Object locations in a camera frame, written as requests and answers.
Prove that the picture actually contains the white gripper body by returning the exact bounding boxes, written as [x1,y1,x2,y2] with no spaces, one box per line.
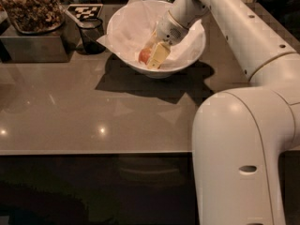
[155,11,188,46]

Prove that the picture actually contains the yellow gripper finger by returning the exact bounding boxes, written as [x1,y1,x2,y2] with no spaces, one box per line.
[146,41,171,69]
[143,31,159,50]

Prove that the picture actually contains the red orange apple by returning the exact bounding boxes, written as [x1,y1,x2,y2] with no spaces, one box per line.
[138,48,151,64]

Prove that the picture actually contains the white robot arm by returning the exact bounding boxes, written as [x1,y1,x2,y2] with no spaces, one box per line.
[157,0,300,225]

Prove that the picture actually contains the white bowl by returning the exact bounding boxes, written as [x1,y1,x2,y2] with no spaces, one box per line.
[106,0,207,80]

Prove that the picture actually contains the white paper liner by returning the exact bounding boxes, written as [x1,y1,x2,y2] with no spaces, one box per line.
[97,0,206,70]

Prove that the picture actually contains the black white marker card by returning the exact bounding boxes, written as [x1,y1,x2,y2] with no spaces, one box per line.
[67,4,103,20]

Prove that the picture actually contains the dark metal box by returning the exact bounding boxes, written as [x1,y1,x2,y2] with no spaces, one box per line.
[0,17,81,63]

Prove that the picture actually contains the jar of snack mix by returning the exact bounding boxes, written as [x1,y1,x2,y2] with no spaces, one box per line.
[0,0,65,35]

